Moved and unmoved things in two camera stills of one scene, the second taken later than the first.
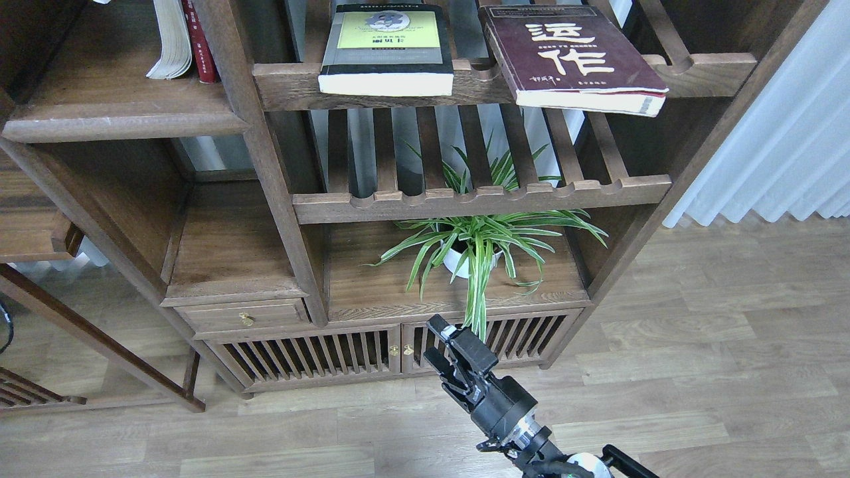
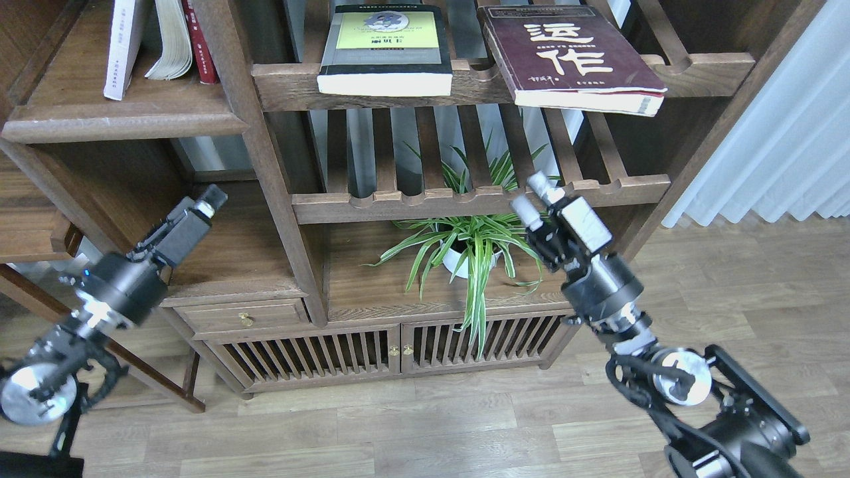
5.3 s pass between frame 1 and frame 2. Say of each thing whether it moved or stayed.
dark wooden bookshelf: stayed
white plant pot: stayed
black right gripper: moved
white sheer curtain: stayed
